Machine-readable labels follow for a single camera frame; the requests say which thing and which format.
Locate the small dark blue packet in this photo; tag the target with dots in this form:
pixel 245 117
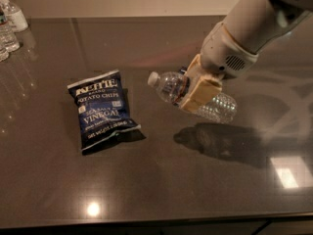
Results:
pixel 183 70

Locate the blue Kettle chips bag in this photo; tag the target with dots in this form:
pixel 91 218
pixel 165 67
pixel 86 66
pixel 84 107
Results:
pixel 102 109

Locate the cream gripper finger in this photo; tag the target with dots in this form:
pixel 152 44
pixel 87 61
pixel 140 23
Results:
pixel 194 69
pixel 202 93

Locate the clear bottle at edge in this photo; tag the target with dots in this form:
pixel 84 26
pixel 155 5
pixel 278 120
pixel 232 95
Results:
pixel 4 54

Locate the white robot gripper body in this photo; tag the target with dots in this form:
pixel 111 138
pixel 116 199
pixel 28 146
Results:
pixel 222 52

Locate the white pump sanitizer bottle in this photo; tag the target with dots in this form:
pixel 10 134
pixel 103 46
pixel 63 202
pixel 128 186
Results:
pixel 14 15

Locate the clear plastic water bottle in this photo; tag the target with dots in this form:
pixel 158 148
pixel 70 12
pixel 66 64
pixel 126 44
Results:
pixel 172 86

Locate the clear water bottle background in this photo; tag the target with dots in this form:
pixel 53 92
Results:
pixel 7 36

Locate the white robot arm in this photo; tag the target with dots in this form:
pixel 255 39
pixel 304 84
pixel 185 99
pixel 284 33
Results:
pixel 256 23

